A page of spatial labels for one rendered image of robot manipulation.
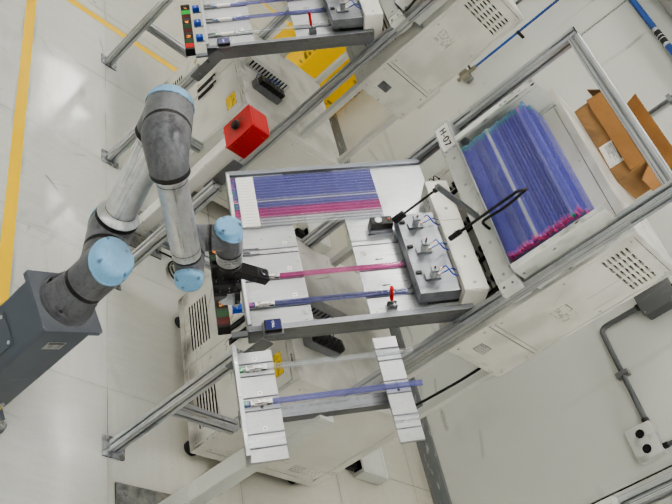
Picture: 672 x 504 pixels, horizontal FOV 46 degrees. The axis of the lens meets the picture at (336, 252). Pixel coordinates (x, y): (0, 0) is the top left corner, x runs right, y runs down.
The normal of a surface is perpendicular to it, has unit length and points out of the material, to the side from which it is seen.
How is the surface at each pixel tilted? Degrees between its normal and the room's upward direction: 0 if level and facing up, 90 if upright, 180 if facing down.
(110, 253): 8
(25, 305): 90
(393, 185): 43
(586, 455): 90
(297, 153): 90
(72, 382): 0
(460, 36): 90
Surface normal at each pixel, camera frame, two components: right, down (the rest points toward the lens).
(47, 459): 0.72, -0.54
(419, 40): 0.19, 0.75
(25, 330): -0.56, -0.11
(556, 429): -0.66, -0.39
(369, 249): 0.08, -0.66
